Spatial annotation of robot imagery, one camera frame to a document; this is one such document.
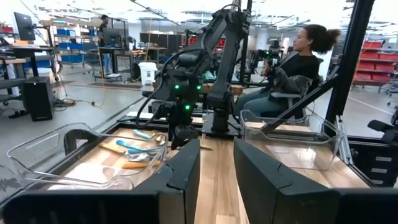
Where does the blue-handled silver spoon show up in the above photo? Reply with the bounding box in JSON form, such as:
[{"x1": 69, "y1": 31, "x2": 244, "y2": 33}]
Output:
[{"x1": 116, "y1": 139, "x2": 163, "y2": 162}]

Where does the gold spoon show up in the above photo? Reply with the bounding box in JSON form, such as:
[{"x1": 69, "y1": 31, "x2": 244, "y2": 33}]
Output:
[{"x1": 150, "y1": 131, "x2": 214, "y2": 152}]

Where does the black computer monitor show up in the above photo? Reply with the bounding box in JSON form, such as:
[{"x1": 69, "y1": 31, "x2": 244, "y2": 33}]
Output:
[{"x1": 13, "y1": 11, "x2": 37, "y2": 42}]

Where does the black computer tower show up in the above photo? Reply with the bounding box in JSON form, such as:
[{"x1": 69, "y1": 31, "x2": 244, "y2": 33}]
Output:
[{"x1": 23, "y1": 77, "x2": 55, "y2": 122}]

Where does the person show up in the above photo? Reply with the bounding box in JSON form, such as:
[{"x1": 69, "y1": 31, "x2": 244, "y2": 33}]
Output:
[
  {"x1": 234, "y1": 24, "x2": 342, "y2": 118},
  {"x1": 98, "y1": 14, "x2": 112, "y2": 75}
]

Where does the black frame post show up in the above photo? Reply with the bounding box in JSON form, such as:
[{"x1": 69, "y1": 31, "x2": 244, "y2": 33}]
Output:
[
  {"x1": 238, "y1": 0, "x2": 253, "y2": 85},
  {"x1": 325, "y1": 0, "x2": 376, "y2": 125}
]

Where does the black diagonal frame brace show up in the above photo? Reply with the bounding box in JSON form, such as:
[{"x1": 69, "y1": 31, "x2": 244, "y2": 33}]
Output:
[{"x1": 260, "y1": 73, "x2": 340, "y2": 135}]

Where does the blue-handled silverware piece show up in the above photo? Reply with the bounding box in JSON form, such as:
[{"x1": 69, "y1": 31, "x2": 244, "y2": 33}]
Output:
[{"x1": 132, "y1": 129, "x2": 153, "y2": 140}]

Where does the orange-handled silverware piece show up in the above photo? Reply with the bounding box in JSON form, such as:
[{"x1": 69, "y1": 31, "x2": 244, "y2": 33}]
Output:
[{"x1": 122, "y1": 161, "x2": 162, "y2": 170}]

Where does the wooden workbench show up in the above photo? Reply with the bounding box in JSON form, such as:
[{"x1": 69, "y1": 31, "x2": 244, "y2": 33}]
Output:
[{"x1": 200, "y1": 83, "x2": 245, "y2": 96}]

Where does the shelf with red bins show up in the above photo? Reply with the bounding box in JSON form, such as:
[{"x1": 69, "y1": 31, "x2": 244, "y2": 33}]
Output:
[{"x1": 352, "y1": 40, "x2": 398, "y2": 93}]

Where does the gold cutlery piece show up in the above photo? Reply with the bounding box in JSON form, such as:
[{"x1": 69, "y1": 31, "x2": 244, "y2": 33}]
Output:
[{"x1": 98, "y1": 144, "x2": 127, "y2": 156}]

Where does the white trash bin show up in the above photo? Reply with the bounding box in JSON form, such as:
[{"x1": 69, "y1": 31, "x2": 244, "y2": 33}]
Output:
[{"x1": 138, "y1": 61, "x2": 159, "y2": 86}]

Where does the clear plastic bin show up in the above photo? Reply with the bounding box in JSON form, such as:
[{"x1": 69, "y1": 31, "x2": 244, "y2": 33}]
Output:
[
  {"x1": 239, "y1": 109, "x2": 345, "y2": 171},
  {"x1": 6, "y1": 122, "x2": 169, "y2": 189},
  {"x1": 0, "y1": 164, "x2": 134, "y2": 203}
]

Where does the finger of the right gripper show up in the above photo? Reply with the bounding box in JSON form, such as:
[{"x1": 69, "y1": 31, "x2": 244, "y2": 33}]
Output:
[
  {"x1": 170, "y1": 124, "x2": 187, "y2": 151},
  {"x1": 185, "y1": 124, "x2": 200, "y2": 147}
]

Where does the silver aluminium extrusion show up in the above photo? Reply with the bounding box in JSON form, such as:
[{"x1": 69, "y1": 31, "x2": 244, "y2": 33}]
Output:
[{"x1": 335, "y1": 116, "x2": 354, "y2": 166}]

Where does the dark office chair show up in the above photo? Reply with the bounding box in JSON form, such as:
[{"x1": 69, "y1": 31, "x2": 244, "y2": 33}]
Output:
[{"x1": 269, "y1": 57, "x2": 325, "y2": 121}]

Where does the black desk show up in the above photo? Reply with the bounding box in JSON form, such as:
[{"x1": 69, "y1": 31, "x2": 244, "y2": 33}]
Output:
[{"x1": 0, "y1": 45, "x2": 58, "y2": 78}]

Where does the shelf with blue bins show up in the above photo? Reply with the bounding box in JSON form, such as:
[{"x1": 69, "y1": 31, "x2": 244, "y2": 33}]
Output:
[{"x1": 55, "y1": 27, "x2": 100, "y2": 65}]

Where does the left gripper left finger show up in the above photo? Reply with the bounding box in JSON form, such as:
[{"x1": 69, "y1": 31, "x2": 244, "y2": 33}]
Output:
[{"x1": 0, "y1": 139, "x2": 201, "y2": 224}]

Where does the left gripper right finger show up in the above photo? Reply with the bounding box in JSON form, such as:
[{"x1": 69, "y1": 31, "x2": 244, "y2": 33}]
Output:
[{"x1": 233, "y1": 138, "x2": 398, "y2": 224}]

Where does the black device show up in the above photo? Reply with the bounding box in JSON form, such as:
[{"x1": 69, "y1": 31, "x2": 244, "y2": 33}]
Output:
[{"x1": 366, "y1": 108, "x2": 398, "y2": 147}]

